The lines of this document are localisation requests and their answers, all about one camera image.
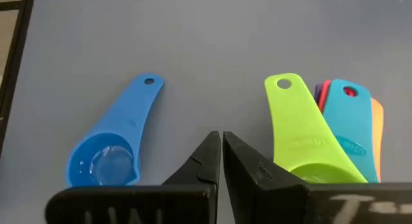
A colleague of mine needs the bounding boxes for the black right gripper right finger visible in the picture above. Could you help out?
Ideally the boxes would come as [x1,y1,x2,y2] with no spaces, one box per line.
[221,130,412,224]

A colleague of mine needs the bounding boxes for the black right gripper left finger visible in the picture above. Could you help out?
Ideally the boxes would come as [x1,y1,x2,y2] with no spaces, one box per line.
[44,130,222,224]

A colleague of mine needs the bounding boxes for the green measuring cup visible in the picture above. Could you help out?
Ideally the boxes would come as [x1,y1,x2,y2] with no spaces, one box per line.
[263,72,369,185]

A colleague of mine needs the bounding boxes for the blue measuring cup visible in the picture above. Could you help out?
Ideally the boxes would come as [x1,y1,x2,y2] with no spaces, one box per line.
[65,72,165,188]

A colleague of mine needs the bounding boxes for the purple measuring cup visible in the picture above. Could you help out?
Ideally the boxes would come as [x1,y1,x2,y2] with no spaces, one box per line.
[314,83,324,106]

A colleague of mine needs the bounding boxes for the teal measuring cup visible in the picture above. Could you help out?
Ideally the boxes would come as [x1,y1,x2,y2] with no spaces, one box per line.
[322,79,380,183]

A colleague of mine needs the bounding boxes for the red measuring cup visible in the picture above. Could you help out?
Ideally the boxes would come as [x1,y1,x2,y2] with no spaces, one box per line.
[317,79,332,114]

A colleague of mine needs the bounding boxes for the orange measuring cup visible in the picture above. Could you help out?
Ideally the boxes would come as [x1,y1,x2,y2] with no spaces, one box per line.
[370,97,385,183]

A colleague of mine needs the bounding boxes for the black aluminium table frame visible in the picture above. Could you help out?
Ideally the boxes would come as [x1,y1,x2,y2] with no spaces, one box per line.
[0,0,36,157]

